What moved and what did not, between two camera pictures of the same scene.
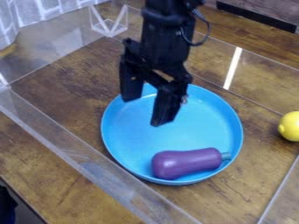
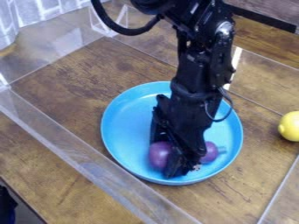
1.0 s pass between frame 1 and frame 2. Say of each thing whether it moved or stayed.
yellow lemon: stayed
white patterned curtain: stayed
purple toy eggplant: moved
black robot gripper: moved
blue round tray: stayed
